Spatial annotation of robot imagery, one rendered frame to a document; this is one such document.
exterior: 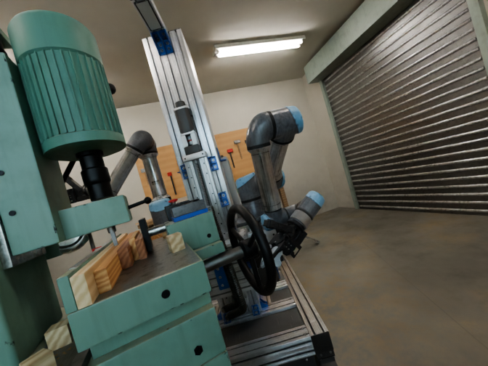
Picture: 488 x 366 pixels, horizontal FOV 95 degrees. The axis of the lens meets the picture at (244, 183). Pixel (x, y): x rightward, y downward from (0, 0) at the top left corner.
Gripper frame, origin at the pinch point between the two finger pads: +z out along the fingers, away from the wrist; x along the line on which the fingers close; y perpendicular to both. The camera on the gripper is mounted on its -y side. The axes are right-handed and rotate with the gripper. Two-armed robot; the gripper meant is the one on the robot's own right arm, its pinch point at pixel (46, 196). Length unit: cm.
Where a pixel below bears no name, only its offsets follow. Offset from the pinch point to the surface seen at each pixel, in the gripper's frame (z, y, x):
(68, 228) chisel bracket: -44, 10, -88
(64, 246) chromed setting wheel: -36, 16, -74
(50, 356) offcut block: -43, 27, -105
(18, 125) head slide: -43, -14, -88
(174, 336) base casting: -62, 31, -107
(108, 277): -55, 18, -105
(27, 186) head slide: -41, -2, -90
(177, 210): -68, 14, -82
